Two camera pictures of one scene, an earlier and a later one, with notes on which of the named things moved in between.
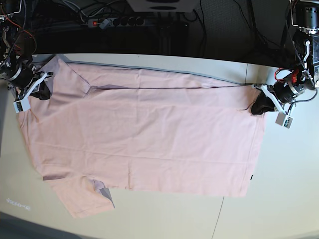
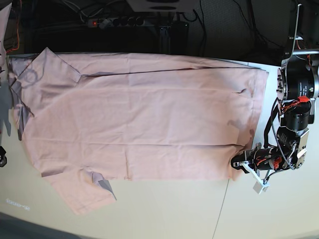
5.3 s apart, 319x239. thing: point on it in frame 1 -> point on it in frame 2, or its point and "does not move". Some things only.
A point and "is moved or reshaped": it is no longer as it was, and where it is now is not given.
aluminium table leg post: x=165 y=40 does not move
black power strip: x=127 y=21 does not move
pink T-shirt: x=107 y=126 is moved or reshaped
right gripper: x=291 y=87 -> x=286 y=156
